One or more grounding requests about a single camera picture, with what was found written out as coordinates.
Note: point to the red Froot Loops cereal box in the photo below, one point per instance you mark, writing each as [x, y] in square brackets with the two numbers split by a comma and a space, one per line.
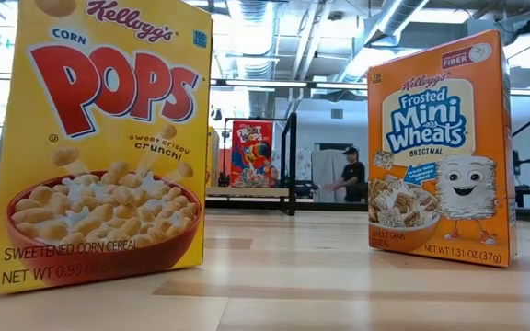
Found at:
[251, 156]

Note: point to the yellow Corn Pops cereal box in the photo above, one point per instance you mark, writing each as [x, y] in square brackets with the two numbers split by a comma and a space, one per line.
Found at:
[213, 156]
[99, 138]

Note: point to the orange Mini Wheats cereal box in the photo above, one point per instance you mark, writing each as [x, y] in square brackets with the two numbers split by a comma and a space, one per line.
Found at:
[440, 207]

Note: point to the white covered cabinet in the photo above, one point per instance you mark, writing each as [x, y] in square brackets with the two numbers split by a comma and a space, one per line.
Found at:
[327, 174]

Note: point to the long ceiling light strip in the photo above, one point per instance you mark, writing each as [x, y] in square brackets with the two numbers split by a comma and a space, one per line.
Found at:
[265, 83]

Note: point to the person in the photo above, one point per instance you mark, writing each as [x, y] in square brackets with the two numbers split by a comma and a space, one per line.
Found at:
[353, 177]

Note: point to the grey wall vent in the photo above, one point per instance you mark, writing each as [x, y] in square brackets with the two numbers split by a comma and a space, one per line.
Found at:
[337, 113]

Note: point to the silver spiral ceiling duct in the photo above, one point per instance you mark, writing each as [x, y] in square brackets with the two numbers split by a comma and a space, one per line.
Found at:
[394, 18]
[256, 46]

